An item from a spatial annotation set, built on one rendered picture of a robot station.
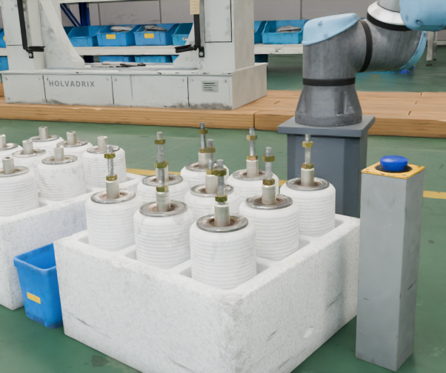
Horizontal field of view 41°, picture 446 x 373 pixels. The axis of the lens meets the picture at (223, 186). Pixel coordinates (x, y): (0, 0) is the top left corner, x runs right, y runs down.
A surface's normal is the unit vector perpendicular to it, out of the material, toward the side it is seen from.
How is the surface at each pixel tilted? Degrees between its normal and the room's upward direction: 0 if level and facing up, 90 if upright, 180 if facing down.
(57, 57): 90
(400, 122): 90
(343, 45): 90
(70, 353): 0
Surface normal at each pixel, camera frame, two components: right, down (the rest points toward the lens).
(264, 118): -0.38, 0.27
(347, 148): 0.39, 0.25
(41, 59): 0.92, 0.07
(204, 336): -0.62, 0.24
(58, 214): 0.76, 0.16
